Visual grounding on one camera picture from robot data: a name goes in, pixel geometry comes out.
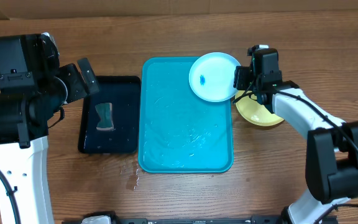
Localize green scrubbing sponge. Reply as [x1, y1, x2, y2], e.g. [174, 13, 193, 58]
[95, 103, 114, 131]

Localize light blue plate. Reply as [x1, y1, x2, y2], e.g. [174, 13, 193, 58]
[188, 52, 241, 103]

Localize yellow plate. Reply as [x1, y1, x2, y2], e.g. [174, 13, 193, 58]
[236, 95, 284, 126]

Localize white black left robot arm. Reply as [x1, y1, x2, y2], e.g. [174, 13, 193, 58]
[0, 32, 99, 223]

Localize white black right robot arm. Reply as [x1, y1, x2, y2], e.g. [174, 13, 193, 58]
[233, 45, 358, 224]

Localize black plastic tray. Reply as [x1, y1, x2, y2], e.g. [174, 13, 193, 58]
[78, 76, 141, 154]

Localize blue plastic tray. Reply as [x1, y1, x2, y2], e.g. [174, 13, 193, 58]
[138, 57, 234, 173]

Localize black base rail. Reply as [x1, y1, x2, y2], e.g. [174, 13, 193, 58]
[62, 211, 338, 224]

